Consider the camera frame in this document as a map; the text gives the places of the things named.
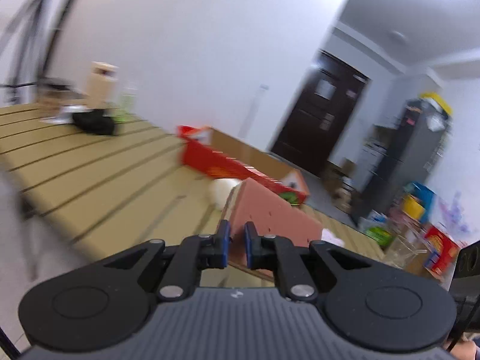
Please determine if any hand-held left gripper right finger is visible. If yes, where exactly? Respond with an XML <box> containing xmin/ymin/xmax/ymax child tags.
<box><xmin>244</xmin><ymin>221</ymin><xmax>375</xmax><ymax>303</ymax></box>

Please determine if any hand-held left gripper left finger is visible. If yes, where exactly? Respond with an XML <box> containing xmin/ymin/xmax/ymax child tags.
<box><xmin>100</xmin><ymin>219</ymin><xmax>231</xmax><ymax>303</ymax></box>

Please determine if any black pouch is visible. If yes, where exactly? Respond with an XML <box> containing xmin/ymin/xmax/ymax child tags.
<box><xmin>72</xmin><ymin>109</ymin><xmax>117</xmax><ymax>136</ymax></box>

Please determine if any pile of cardboard boxes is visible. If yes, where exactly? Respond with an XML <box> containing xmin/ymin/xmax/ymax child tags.
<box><xmin>322</xmin><ymin>157</ymin><xmax>358</xmax><ymax>211</ymax></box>

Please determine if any pink box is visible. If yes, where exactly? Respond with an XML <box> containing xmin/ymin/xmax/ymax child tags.
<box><xmin>222</xmin><ymin>178</ymin><xmax>325</xmax><ymax>283</ymax></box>

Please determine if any white tissue roll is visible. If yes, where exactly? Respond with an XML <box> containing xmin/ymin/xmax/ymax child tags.
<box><xmin>208</xmin><ymin>178</ymin><xmax>241</xmax><ymax>211</ymax></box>

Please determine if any dark brown entrance door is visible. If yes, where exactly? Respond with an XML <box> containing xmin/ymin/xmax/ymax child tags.
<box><xmin>270</xmin><ymin>49</ymin><xmax>370</xmax><ymax>178</ymax></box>

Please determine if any red cardboard box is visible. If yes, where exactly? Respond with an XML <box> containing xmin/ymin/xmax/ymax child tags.
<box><xmin>176</xmin><ymin>125</ymin><xmax>311</xmax><ymax>208</ymax></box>

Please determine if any red snack box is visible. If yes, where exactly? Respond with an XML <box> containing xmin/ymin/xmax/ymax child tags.
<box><xmin>424</xmin><ymin>225</ymin><xmax>461</xmax><ymax>277</ymax></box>

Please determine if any grey refrigerator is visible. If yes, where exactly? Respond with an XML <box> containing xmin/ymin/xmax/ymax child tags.
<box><xmin>352</xmin><ymin>99</ymin><xmax>451</xmax><ymax>226</ymax></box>

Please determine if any blue and yellow bin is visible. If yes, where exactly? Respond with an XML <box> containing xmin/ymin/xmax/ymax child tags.
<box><xmin>400</xmin><ymin>182</ymin><xmax>436</xmax><ymax>223</ymax></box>

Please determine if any clear glass cup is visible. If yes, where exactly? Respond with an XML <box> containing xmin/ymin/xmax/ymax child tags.
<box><xmin>382</xmin><ymin>232</ymin><xmax>425</xmax><ymax>271</ymax></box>

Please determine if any green bag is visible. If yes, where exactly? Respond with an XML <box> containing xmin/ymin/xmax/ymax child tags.
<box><xmin>365</xmin><ymin>225</ymin><xmax>393</xmax><ymax>245</ymax></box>

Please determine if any black camera tripod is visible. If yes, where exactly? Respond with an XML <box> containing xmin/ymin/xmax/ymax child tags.
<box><xmin>0</xmin><ymin>0</ymin><xmax>57</xmax><ymax>106</ymax></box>

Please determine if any yellow helmet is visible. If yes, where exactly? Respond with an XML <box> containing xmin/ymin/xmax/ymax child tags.
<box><xmin>419</xmin><ymin>91</ymin><xmax>453</xmax><ymax>116</ymax></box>

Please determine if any folding slatted table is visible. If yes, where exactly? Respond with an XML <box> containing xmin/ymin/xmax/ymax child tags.
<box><xmin>0</xmin><ymin>103</ymin><xmax>388</xmax><ymax>290</ymax></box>

